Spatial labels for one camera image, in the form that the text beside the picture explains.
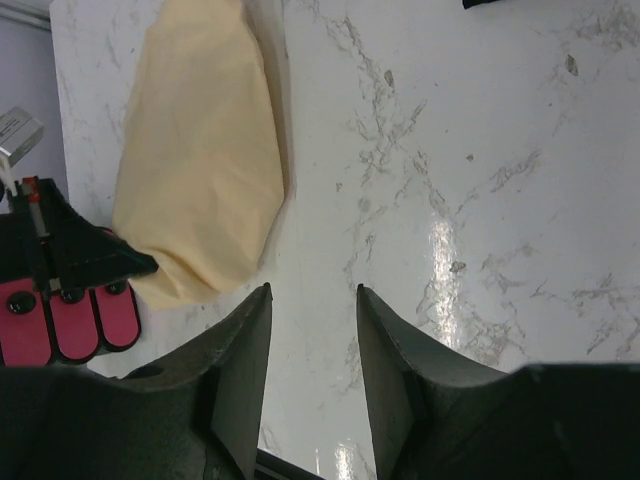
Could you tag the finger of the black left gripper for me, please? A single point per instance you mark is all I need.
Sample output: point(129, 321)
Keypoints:
point(56, 249)

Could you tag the black pink drawer organizer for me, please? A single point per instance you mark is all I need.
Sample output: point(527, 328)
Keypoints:
point(69, 328)

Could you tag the aluminium frame post left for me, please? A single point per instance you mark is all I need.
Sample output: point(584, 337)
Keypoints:
point(26, 14)

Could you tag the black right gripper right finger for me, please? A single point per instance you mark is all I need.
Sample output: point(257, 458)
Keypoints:
point(436, 414)

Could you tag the yellow t shirt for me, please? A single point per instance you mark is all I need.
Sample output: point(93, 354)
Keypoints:
point(200, 179)

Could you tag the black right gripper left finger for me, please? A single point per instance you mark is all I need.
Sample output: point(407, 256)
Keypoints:
point(194, 413)

